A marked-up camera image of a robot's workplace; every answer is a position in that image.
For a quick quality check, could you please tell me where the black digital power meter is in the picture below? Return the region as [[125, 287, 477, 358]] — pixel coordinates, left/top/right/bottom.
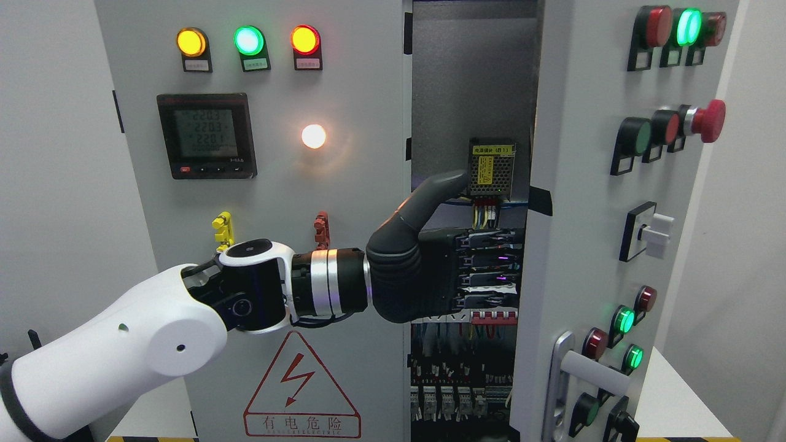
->
[[157, 93, 257, 180]]

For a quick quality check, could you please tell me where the black equipment at left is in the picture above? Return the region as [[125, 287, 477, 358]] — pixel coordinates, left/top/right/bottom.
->
[[0, 330, 96, 442]]

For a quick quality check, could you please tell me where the white selector switch right door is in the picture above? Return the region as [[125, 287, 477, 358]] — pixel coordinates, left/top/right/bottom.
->
[[618, 201, 675, 262]]

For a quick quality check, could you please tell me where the red indicator light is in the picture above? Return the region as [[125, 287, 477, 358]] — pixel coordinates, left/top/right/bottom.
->
[[290, 23, 323, 71]]

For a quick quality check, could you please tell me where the yellow terminal connector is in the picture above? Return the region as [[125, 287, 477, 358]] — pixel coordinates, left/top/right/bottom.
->
[[211, 212, 235, 254]]

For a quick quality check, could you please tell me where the grey cabinet door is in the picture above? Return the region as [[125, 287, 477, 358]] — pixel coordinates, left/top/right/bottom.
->
[[95, 1, 410, 441], [510, 1, 739, 441]]

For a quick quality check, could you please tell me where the red electric warning sticker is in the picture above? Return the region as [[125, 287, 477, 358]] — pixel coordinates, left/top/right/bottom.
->
[[243, 331, 362, 439]]

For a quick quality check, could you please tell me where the red terminal connector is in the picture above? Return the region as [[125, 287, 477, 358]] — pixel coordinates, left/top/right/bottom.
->
[[313, 211, 330, 250]]

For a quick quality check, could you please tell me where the green indicator light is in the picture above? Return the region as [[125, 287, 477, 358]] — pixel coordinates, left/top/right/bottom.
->
[[233, 25, 271, 72]]

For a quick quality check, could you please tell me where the metal mesh power supply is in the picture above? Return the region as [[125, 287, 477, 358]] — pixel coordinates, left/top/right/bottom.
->
[[466, 138, 518, 198]]

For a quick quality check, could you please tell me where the yellow indicator light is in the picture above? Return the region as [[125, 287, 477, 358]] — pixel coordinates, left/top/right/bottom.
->
[[175, 27, 212, 73]]

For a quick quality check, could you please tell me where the silver door handle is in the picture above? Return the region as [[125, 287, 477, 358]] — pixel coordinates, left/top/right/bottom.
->
[[541, 331, 631, 441]]

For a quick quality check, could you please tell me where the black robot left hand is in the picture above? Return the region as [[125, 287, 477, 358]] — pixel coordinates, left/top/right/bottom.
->
[[365, 170, 526, 324]]

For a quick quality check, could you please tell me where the red emergency stop button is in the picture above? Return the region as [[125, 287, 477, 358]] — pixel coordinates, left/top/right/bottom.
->
[[677, 99, 726, 143]]

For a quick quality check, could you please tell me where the white socket breaker row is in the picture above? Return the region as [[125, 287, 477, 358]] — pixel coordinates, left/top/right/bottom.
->
[[412, 308, 519, 325]]

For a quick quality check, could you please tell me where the white glowing indicator light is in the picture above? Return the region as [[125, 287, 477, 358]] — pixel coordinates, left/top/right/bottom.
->
[[301, 123, 327, 149]]

